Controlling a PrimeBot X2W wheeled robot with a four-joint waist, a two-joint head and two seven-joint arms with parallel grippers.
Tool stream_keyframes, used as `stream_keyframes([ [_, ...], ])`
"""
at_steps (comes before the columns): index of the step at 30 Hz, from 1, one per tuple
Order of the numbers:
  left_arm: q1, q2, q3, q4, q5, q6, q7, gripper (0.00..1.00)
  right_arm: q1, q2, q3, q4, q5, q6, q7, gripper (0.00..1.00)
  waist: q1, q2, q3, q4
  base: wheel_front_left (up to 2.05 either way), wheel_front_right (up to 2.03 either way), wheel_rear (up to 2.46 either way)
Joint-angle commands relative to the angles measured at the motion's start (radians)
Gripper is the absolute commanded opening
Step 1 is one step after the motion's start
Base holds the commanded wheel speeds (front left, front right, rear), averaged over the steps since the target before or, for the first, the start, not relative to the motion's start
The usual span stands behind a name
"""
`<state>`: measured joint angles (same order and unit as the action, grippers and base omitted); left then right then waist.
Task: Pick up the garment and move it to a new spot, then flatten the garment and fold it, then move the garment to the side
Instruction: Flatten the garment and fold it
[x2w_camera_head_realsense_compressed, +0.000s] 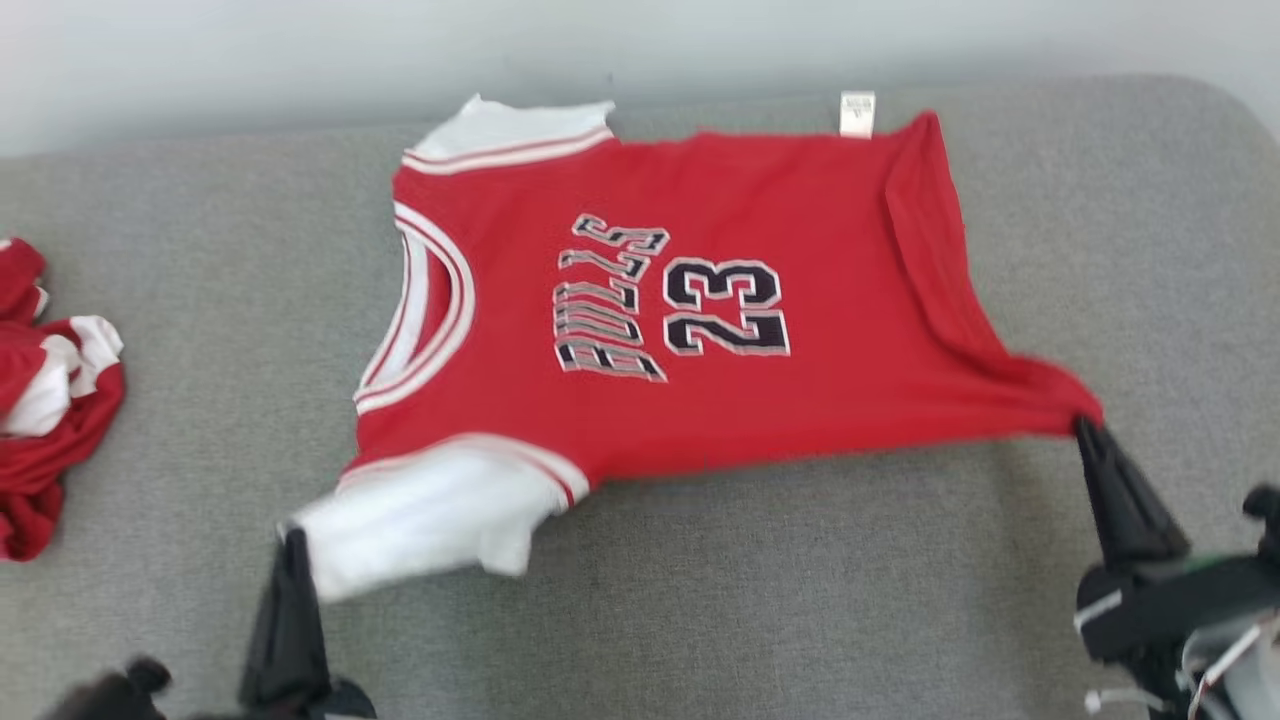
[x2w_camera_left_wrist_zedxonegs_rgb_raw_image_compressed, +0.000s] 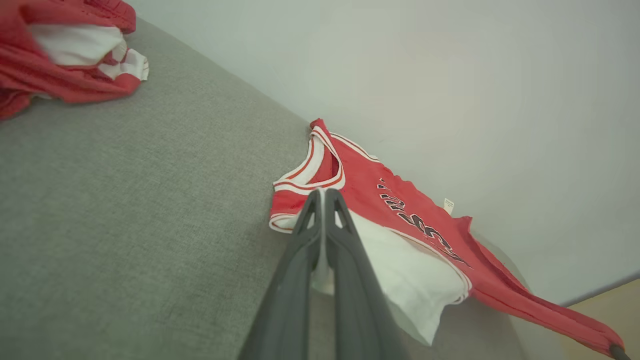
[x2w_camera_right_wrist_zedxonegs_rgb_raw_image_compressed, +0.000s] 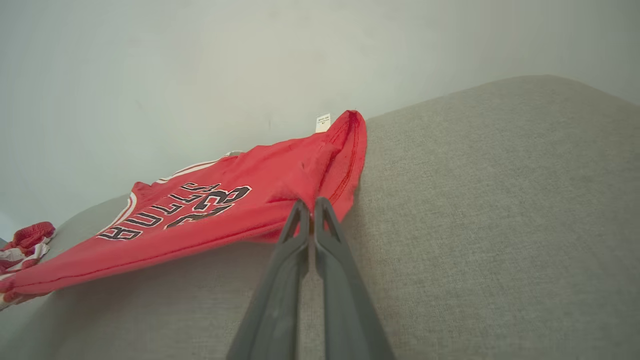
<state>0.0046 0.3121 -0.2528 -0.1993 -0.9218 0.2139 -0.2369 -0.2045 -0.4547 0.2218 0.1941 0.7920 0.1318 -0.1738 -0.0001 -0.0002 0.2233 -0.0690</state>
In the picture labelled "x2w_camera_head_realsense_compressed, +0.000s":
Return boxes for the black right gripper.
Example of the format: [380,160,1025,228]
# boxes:
[1075,416,1280,662]

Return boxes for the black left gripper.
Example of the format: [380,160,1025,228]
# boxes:
[190,529,379,720]

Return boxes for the red shorts with white stripe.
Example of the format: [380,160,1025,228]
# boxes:
[0,238,127,563]

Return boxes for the red Bulls 23 jersey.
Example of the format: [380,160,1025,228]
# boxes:
[278,93,1106,604]

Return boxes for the red white wire bundle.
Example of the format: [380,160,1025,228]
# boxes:
[1085,615,1280,716]

